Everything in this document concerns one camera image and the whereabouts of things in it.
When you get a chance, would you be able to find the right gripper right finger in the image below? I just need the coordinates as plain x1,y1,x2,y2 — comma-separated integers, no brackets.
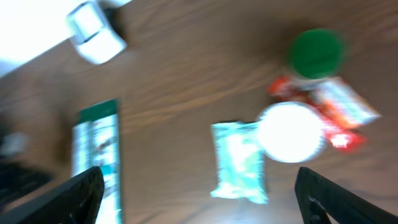
295,167,397,224

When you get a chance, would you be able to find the red coffee stick sachet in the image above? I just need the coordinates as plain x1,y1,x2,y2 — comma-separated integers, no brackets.
268,76,366,152

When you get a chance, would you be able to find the white barcode scanner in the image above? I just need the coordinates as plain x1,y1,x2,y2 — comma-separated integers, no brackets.
66,1,127,65

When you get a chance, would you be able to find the green white glove package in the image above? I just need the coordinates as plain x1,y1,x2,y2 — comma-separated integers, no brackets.
71,100,124,224

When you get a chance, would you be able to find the small orange box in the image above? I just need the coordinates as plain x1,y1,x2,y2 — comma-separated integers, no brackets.
312,77,381,129

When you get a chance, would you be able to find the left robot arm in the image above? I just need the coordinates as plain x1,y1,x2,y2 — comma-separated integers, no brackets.
1,132,52,213

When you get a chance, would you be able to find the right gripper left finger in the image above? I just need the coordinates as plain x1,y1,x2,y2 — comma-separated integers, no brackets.
1,166,104,224

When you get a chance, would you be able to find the green lid jar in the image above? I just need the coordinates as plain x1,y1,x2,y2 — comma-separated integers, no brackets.
287,29,345,80

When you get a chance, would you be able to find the white teal wipes packet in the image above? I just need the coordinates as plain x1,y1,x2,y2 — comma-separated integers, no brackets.
210,121,268,204

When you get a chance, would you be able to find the blue white yogurt cup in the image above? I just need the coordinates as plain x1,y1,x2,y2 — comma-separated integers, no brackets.
256,101,325,163

